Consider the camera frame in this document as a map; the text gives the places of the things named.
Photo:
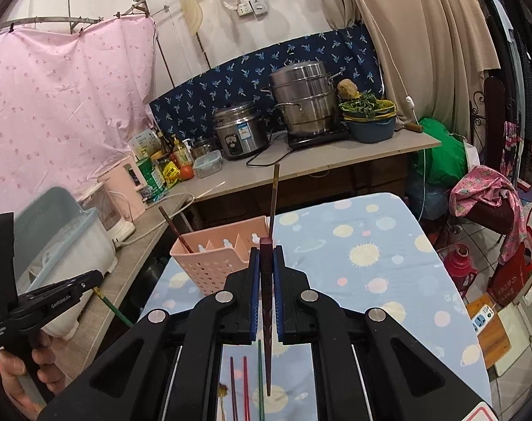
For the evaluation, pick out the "hanging clothes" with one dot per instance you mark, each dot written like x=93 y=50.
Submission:
x=520 y=52

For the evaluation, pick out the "black induction cooker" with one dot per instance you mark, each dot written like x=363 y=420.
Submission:
x=318 y=140

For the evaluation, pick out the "pink floral cloth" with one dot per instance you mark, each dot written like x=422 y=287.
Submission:
x=489 y=197

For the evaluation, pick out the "red bag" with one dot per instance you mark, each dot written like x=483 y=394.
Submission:
x=518 y=272

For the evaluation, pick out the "beige hanging fan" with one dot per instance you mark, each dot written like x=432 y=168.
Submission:
x=191 y=8

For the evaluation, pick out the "pink dotted curtain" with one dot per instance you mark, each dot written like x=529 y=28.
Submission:
x=50 y=109

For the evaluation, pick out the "steel rice cooker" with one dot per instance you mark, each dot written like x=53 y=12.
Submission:
x=239 y=131

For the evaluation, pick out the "brown root vegetable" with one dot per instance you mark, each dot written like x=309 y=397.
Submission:
x=347 y=88

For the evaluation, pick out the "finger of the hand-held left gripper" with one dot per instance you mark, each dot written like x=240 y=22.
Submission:
x=85 y=281

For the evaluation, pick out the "white printed carton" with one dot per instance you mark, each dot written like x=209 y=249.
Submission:
x=145 y=142

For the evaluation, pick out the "dark sauce bottle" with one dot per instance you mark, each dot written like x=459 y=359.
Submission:
x=164 y=144

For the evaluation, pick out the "white dish box blue lid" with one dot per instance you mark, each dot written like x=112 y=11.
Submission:
x=72 y=250

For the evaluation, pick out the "white wall switch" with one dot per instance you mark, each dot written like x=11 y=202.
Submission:
x=259 y=6

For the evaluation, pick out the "navy leaf-print cloth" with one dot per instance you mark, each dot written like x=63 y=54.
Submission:
x=230 y=79

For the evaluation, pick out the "beige curtain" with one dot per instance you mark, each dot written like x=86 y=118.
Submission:
x=415 y=30

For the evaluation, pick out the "clear food container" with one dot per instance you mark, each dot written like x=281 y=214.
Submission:
x=208 y=163

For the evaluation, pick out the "white power strip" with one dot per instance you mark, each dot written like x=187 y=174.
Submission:
x=481 y=315

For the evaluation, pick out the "yellow snack packet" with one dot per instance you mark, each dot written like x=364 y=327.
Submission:
x=171 y=173

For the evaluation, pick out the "pink kitchen appliance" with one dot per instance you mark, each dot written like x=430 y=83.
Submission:
x=123 y=188

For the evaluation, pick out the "yellow oil bottle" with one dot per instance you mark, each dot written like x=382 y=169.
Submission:
x=180 y=151

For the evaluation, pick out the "steel steamer pot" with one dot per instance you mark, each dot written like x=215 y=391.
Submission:
x=303 y=96

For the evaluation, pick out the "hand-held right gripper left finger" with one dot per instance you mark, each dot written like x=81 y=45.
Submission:
x=253 y=311

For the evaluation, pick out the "red tomato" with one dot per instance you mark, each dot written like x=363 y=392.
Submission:
x=186 y=172

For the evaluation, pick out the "pink plastic utensil basket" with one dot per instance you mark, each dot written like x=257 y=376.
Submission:
x=213 y=267

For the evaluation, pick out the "person's left hand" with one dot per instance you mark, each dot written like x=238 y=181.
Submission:
x=15 y=372

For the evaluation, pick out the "dark maroon chopstick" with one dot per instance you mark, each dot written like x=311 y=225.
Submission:
x=266 y=294

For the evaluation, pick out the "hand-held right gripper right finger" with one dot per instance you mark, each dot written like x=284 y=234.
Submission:
x=278 y=311

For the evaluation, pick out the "green tin can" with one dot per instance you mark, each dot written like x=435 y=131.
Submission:
x=154 y=180

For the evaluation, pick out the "white wall socket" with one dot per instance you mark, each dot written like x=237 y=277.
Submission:
x=245 y=8

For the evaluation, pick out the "blue planet-print tablecloth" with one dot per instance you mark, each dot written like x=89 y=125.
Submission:
x=358 y=250

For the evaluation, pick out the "green plastic bag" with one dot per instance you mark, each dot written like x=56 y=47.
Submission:
x=441 y=153

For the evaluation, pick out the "leafy green vegetables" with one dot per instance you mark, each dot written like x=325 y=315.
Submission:
x=362 y=101

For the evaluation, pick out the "dark wooden chair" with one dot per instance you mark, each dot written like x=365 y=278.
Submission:
x=494 y=109

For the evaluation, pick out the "red thermos flask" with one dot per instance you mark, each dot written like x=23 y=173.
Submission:
x=461 y=267

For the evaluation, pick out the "brown chopstick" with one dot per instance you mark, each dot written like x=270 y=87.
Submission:
x=273 y=197

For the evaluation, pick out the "white blender appliance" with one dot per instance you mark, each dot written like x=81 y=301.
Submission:
x=110 y=215

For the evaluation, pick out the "yellow plastic basin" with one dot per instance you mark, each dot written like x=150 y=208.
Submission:
x=386 y=107

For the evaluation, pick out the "small steel pot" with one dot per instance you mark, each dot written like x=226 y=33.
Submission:
x=202 y=144

